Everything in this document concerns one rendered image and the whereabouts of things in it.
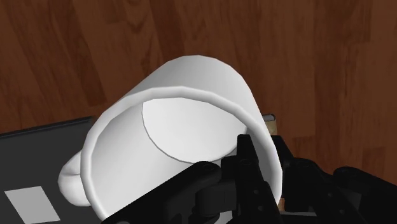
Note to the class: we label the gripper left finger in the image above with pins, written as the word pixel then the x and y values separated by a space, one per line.
pixel 248 186

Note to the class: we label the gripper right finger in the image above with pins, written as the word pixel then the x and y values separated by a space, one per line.
pixel 341 198

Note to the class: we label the white mug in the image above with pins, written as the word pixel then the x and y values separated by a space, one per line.
pixel 130 155

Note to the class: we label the tan block with grey top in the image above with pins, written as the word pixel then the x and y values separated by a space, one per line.
pixel 271 127

